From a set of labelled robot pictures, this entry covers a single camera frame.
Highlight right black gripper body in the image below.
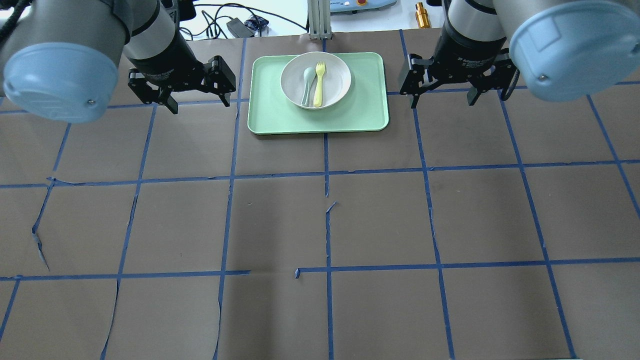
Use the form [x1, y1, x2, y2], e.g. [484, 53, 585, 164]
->
[398, 20, 521, 101]

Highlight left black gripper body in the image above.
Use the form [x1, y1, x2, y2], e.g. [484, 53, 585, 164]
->
[127, 32, 237, 103]

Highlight pale green spoon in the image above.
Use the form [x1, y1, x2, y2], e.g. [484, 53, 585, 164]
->
[301, 67, 316, 107]

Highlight white round plate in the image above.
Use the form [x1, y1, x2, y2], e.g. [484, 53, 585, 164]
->
[279, 51, 352, 110]

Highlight yellow plastic fork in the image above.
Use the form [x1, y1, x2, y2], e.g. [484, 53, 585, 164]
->
[313, 61, 326, 109]

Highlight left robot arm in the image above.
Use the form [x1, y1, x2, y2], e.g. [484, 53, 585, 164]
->
[1, 0, 236, 123]

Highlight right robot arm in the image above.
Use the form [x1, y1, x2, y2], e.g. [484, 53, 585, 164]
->
[398, 0, 640, 109]

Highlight light green tray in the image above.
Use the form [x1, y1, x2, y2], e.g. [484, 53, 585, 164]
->
[247, 52, 390, 135]

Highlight black power adapter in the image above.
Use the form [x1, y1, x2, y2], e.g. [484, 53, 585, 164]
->
[226, 17, 255, 39]

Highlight brass cylinder tool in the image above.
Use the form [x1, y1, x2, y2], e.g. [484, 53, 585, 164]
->
[414, 2, 432, 28]

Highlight teach pendant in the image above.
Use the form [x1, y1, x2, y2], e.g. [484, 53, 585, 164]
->
[329, 0, 398, 15]

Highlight aluminium frame post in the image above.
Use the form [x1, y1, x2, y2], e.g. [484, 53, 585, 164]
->
[307, 0, 333, 40]

